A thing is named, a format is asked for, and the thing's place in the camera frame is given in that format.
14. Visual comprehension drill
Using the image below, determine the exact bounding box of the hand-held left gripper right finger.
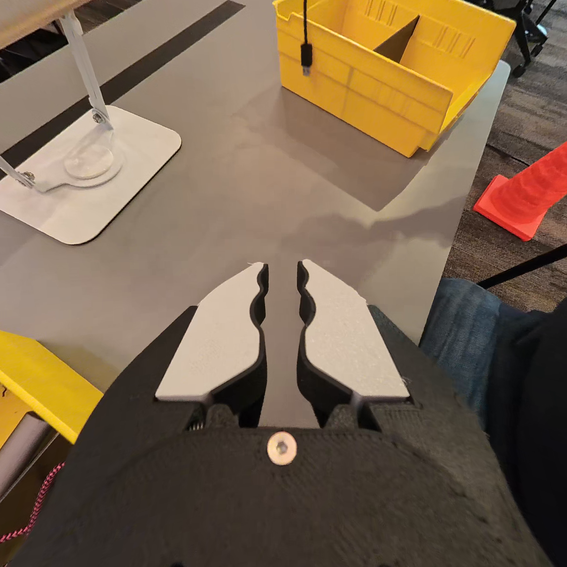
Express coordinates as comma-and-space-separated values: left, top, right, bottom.
296, 259, 410, 428

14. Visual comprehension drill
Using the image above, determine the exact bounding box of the yellow plastic bin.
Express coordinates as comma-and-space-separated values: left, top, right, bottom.
272, 0, 517, 158
0, 330, 105, 444

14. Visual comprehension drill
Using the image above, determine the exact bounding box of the person's leg in jeans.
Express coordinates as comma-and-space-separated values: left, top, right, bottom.
418, 278, 548, 432

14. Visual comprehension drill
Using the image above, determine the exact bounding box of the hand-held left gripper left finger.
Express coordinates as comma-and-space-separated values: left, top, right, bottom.
155, 262, 269, 428

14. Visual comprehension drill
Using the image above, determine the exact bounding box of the orange traffic cone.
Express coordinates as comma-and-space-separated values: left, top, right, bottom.
473, 142, 567, 242

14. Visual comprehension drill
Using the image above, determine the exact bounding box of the black hub cable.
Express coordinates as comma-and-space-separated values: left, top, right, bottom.
300, 0, 313, 77

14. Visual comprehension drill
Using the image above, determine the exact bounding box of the black office chair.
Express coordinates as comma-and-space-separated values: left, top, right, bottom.
509, 0, 554, 78

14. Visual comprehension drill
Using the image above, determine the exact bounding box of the white metal stand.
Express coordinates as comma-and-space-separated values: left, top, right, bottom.
0, 11, 182, 245

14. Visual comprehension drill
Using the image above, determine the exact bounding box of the pink braided cable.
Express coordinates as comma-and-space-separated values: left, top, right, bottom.
0, 462, 66, 545

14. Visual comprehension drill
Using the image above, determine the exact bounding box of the black metal bar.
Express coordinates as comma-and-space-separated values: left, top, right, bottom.
476, 246, 567, 289

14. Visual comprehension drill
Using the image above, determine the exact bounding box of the dark bin divider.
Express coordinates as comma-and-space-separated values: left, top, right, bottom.
372, 15, 421, 67

